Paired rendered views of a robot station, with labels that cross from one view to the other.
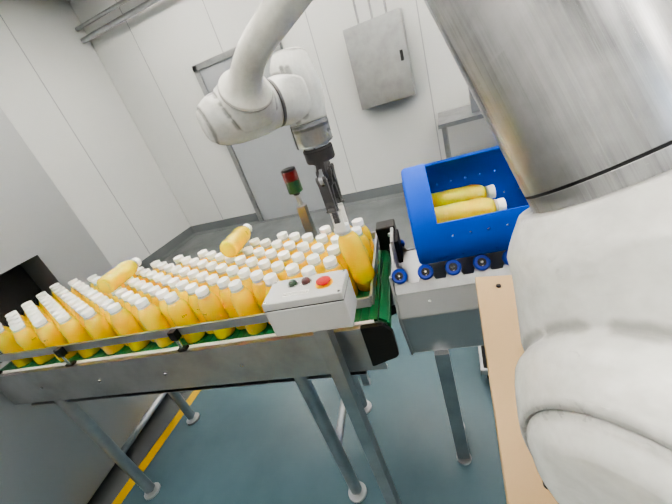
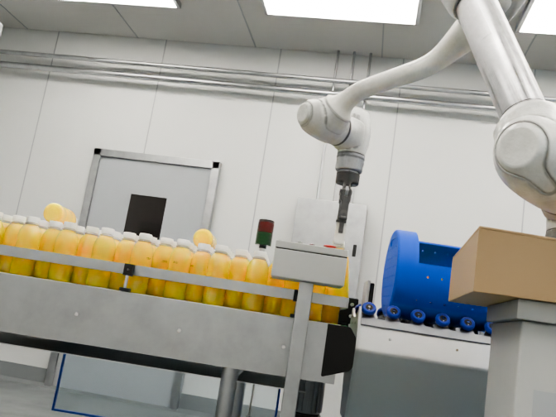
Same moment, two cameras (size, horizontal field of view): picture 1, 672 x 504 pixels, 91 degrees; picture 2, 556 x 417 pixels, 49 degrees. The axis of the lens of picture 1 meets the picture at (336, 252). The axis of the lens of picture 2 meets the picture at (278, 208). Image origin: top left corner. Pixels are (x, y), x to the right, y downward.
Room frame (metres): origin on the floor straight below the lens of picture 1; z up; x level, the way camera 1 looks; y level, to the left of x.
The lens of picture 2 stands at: (-0.93, 0.63, 0.88)
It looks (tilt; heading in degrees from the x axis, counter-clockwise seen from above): 10 degrees up; 346
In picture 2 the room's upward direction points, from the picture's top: 9 degrees clockwise
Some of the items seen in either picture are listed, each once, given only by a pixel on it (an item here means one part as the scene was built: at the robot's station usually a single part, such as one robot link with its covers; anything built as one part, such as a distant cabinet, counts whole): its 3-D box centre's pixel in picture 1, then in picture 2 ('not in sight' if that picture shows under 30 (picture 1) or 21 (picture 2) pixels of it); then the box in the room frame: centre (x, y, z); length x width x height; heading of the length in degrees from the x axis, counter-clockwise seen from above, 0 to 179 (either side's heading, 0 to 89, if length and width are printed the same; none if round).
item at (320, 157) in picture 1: (322, 163); (346, 186); (0.85, -0.04, 1.33); 0.08 x 0.07 x 0.09; 163
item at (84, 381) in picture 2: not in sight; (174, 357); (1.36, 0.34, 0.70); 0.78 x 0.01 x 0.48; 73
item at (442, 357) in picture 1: (453, 409); not in sight; (0.82, -0.23, 0.31); 0.06 x 0.06 x 0.63; 73
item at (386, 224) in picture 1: (387, 236); (346, 312); (1.12, -0.20, 0.95); 0.10 x 0.07 x 0.10; 163
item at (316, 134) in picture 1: (313, 134); (349, 165); (0.85, -0.04, 1.40); 0.09 x 0.09 x 0.06
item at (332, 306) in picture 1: (311, 302); (309, 264); (0.69, 0.10, 1.05); 0.20 x 0.10 x 0.10; 73
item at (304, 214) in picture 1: (338, 306); not in sight; (1.37, 0.08, 0.55); 0.04 x 0.04 x 1.10; 73
